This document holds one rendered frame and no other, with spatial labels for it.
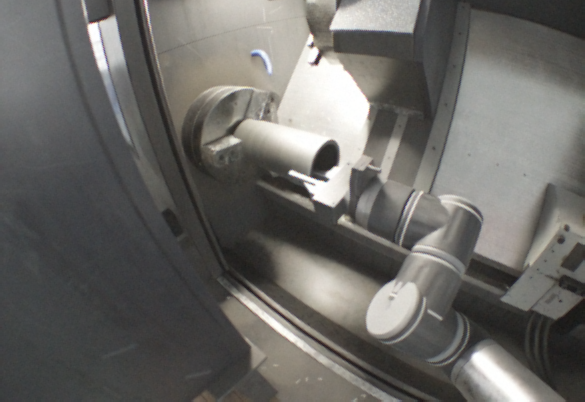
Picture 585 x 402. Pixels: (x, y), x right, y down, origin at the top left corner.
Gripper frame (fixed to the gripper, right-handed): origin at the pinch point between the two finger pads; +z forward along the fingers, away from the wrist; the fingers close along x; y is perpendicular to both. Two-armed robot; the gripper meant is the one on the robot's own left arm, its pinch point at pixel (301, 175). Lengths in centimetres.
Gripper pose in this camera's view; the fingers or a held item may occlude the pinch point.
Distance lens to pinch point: 58.8
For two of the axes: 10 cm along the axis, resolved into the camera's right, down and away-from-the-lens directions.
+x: 6.4, -5.8, 5.1
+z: -7.5, -3.2, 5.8
